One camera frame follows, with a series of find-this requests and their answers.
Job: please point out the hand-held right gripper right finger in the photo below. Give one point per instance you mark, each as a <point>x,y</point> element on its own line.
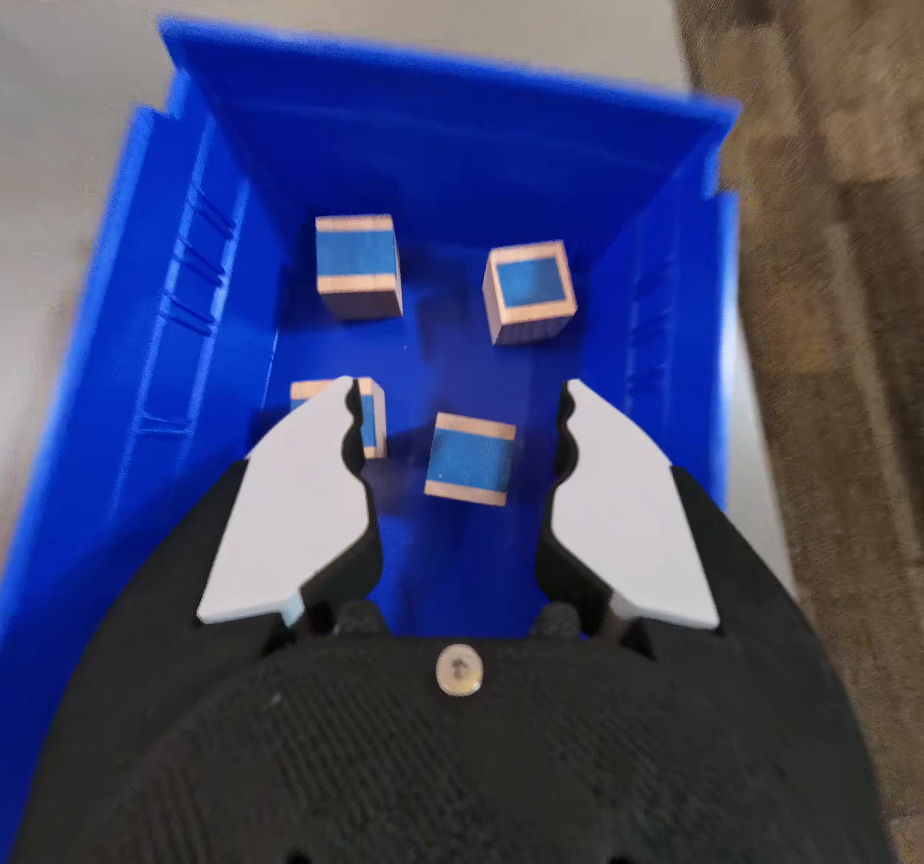
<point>628,532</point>

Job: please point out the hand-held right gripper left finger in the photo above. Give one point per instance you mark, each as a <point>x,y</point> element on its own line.
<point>281,524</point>

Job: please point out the blue-taped wooden cube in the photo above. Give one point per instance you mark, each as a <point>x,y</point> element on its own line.
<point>359,257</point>
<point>374,420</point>
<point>530,286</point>
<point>469,456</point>

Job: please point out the blue plastic bin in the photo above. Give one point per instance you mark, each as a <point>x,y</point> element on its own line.
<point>447,156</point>

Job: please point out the grey desk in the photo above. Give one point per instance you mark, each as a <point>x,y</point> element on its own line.
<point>72,156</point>

